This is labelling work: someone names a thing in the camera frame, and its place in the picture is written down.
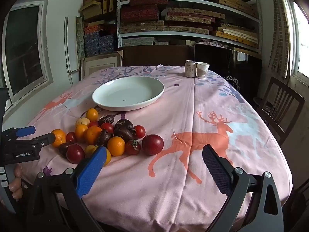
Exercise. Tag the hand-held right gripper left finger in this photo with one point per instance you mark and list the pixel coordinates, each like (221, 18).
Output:
(90, 171)

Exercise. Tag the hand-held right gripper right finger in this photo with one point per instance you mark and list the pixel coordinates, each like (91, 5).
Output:
(217, 169)

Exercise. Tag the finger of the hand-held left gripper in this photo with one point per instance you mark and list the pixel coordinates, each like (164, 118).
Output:
(25, 131)
(47, 139)

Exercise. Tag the dark purple plum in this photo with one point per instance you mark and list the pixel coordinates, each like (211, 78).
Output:
(62, 148)

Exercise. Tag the yellow orange mandarin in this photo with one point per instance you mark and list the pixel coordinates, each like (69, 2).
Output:
(108, 157)

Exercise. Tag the red plum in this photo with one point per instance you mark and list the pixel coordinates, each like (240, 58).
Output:
(75, 153)
(152, 144)

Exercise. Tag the small red cherry tomato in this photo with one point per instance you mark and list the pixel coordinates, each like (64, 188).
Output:
(93, 124)
(70, 137)

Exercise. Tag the pale yellow round fruit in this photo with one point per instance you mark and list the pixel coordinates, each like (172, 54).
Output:
(82, 121)

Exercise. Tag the red tomato with green stem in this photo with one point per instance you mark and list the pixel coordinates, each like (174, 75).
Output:
(132, 147)

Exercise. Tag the white plate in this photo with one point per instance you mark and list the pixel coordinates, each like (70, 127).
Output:
(128, 93)

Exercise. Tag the person's left hand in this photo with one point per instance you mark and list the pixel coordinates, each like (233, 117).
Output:
(17, 185)

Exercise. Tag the small yellow fruit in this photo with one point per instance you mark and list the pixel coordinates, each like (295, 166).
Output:
(89, 149)

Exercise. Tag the small yellow orange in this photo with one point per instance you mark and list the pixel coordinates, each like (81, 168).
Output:
(92, 114)

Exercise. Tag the dark water chestnut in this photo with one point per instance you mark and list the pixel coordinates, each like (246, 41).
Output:
(123, 130)
(106, 120)

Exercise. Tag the pink deer-print tablecloth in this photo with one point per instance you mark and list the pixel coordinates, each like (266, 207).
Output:
(181, 106)

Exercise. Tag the white-framed window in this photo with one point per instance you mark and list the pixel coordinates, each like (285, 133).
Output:
(24, 48)

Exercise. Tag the white board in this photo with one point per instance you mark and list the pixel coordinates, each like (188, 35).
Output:
(72, 46)

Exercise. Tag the black panel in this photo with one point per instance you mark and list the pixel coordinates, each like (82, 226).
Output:
(241, 72)

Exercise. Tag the white paper cup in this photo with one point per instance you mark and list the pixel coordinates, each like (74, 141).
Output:
(202, 70)

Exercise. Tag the drink can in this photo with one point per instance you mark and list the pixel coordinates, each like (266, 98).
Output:
(190, 69)

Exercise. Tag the dark wooden chair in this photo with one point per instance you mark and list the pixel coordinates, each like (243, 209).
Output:
(289, 91)

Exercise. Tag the marbled panel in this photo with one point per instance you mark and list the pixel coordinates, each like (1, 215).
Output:
(80, 36)

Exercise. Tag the pile of blue and yellow boxes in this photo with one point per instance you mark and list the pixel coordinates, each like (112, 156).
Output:
(99, 41)

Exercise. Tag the brown wooden board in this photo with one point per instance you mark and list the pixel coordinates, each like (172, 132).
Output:
(157, 55)

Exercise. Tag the grey metal shelving rack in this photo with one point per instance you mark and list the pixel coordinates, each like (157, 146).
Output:
(118, 17)

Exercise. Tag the patterned curtain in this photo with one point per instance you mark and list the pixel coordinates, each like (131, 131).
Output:
(280, 41)

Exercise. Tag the bright window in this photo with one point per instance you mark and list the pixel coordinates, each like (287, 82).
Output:
(301, 41)

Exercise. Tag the stack of patterned flat boxes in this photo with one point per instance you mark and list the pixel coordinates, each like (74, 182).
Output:
(140, 13)

